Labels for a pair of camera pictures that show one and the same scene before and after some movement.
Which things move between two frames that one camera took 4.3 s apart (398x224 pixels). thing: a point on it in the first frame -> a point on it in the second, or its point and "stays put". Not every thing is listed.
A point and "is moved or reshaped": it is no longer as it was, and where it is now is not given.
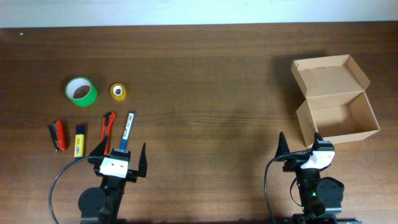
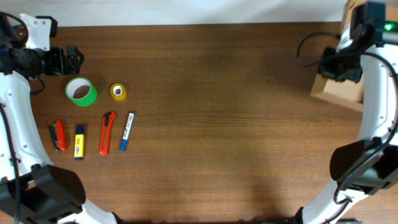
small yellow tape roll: [118, 91] stays put
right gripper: [294, 163] -> [326, 70]
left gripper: [131, 175] -> [59, 67]
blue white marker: [124, 139] stays put
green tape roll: [87, 99] stays put
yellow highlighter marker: [79, 141] stays put
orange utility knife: [107, 126] stays put
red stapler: [58, 131] stays put
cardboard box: [336, 107] is moved or reshaped
